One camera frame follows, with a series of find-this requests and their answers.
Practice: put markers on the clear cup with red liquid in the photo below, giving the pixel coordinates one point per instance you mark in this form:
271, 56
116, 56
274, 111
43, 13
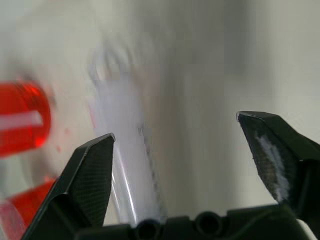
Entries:
22, 207
20, 117

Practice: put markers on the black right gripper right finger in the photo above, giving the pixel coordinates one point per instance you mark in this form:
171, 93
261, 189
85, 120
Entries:
275, 160

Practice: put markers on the clear plastic syringe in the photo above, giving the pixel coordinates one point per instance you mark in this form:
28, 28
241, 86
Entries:
125, 140

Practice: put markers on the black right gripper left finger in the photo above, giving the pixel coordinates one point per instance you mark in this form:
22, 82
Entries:
85, 185

